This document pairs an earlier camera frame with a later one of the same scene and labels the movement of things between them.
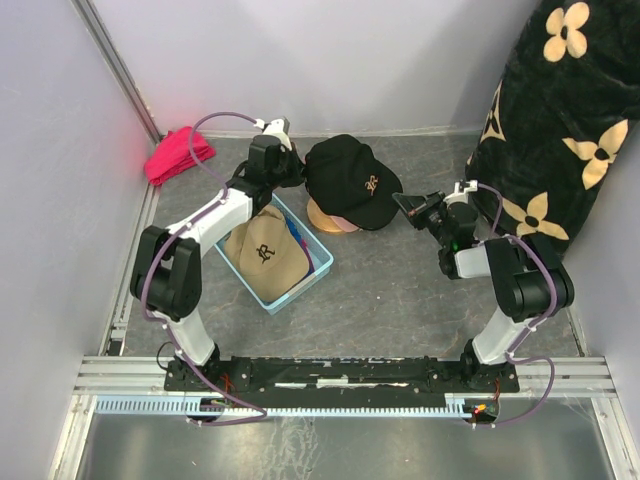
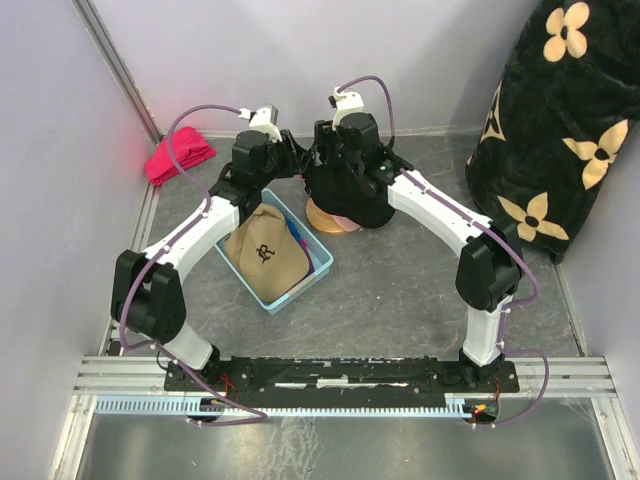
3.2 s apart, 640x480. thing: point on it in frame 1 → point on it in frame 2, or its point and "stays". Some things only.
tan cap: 265,255 stays
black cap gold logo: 344,180 stays
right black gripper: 429,202 → 323,135
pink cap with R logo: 345,225 stays
